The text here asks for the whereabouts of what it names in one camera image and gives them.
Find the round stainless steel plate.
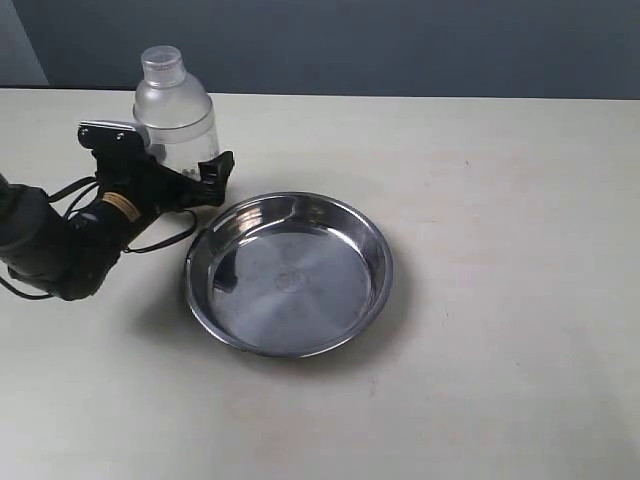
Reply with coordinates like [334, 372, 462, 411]
[183, 191, 394, 359]

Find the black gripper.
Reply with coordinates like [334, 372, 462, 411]
[77, 126, 235, 215]

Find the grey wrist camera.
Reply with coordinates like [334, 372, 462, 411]
[79, 120, 145, 137]

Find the black cable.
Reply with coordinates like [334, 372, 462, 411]
[0, 175, 197, 300]

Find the clear plastic shaker bottle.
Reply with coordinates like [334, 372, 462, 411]
[133, 45, 220, 181]

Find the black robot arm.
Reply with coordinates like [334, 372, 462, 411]
[1, 121, 235, 301]

